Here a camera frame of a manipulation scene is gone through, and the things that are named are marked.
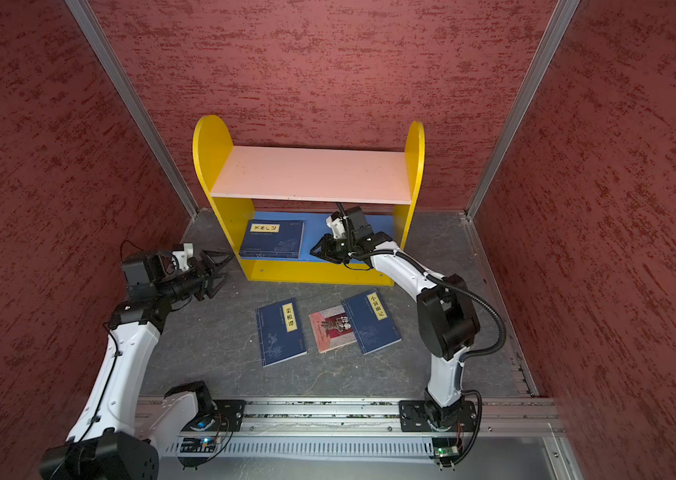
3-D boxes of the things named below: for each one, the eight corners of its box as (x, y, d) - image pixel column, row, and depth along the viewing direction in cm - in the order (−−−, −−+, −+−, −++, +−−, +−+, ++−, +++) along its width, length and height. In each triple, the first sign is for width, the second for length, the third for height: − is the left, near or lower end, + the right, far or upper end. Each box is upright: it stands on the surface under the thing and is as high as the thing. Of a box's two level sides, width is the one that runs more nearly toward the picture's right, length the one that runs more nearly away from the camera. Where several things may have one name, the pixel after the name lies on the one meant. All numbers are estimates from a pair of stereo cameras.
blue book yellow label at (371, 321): (363, 355, 86) (364, 352, 85) (342, 302, 97) (342, 299, 96) (400, 340, 89) (401, 338, 88) (375, 291, 100) (376, 288, 98)
